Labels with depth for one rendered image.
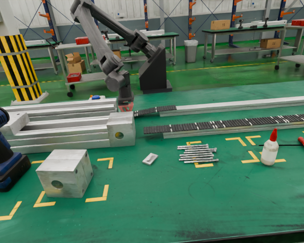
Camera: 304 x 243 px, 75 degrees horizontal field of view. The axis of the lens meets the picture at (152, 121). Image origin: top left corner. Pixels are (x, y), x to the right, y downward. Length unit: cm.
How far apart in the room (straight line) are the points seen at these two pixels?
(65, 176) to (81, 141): 24
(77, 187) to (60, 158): 9
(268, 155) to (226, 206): 21
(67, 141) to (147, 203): 39
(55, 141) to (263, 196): 67
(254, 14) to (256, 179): 898
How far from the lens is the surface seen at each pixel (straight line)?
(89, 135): 74
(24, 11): 928
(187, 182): 58
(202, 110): 96
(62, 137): 77
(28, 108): 109
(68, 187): 58
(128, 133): 71
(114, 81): 79
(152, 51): 131
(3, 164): 72
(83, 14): 107
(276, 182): 65
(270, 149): 66
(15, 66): 401
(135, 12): 835
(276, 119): 90
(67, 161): 57
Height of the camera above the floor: 119
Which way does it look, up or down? 28 degrees down
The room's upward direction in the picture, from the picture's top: 4 degrees counter-clockwise
